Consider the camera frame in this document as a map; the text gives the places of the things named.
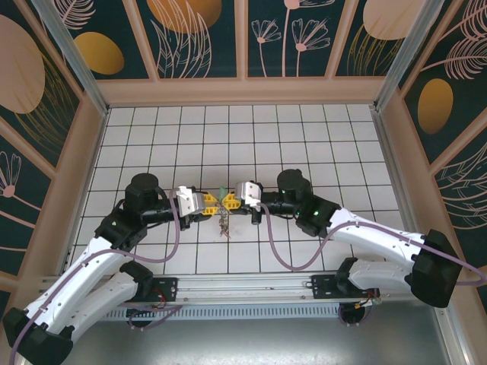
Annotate dark panel single flower outline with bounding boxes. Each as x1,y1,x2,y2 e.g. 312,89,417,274
0,116,54,278

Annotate dark panel pink flower outlines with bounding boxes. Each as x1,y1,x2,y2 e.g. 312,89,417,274
247,0,357,78

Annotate grey metal base sheet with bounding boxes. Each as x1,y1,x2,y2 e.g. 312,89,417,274
36,317,463,365

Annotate dark panel orange circle leaves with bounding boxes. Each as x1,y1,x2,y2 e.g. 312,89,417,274
135,0,241,79

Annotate dark panel small orange oval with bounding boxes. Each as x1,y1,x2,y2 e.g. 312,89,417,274
62,0,151,81

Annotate dark panel pink leaf outlines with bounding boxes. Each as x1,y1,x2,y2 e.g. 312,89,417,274
433,144,487,271

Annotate dark panel oval and fern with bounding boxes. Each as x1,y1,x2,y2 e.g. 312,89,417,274
399,0,487,167

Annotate dark panel pale circle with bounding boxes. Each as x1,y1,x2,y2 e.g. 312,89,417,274
334,0,433,77

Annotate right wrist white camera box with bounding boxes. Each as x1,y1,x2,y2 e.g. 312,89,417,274
234,181,263,209

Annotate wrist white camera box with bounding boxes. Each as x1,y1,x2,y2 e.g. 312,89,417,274
173,185,206,218
234,181,263,209

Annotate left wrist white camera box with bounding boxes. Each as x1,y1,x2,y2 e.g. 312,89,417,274
173,185,206,218

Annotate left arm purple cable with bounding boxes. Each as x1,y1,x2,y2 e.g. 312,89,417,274
8,188,187,360

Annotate aluminium mounting rail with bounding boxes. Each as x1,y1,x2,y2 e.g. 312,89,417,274
40,275,381,305

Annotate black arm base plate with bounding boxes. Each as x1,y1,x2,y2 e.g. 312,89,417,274
311,275,339,300
151,277,180,301

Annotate aluminium side rail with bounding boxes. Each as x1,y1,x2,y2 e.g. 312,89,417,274
371,108,471,365

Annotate slotted grey cable duct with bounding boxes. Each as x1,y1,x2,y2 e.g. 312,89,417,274
102,306,342,321

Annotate coloured wire bundle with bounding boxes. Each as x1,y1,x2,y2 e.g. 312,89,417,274
355,290,381,308

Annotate aluminium corner post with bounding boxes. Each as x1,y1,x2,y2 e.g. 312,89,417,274
372,0,446,111
32,0,111,115

